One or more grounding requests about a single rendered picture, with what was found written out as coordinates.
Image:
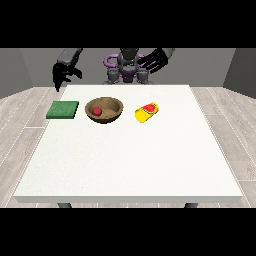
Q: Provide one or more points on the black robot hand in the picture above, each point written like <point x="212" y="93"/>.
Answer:
<point x="153" y="61"/>
<point x="62" y="74"/>

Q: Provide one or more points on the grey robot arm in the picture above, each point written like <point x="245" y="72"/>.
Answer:
<point x="67" y="55"/>
<point x="168" y="51"/>

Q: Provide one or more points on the green square pad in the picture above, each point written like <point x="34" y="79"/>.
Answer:
<point x="62" y="110"/>

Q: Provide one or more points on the small red ball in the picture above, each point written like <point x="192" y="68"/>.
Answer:
<point x="96" y="111"/>

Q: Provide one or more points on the brown wooden bowl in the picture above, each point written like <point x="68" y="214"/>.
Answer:
<point x="106" y="111"/>

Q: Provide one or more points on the grey robot trunk purple rings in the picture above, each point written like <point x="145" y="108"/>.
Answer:
<point x="127" y="70"/>

